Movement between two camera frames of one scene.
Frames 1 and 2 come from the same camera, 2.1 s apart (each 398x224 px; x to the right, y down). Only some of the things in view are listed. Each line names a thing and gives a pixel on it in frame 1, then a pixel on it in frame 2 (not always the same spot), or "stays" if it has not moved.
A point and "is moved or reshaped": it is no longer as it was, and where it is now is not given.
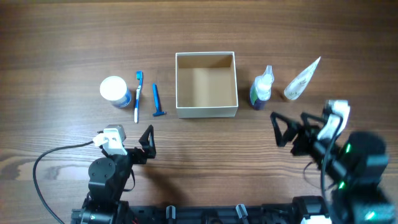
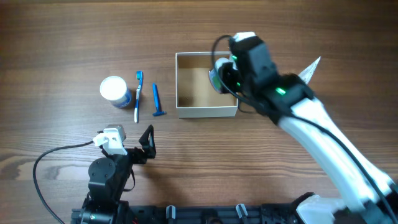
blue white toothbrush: [139, 76] stays
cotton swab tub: [115, 89] stays
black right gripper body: [306, 145] to [230, 80]
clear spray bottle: [260, 89] is moved or reshaped
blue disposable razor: [158, 112] stays
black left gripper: [147, 144] stays
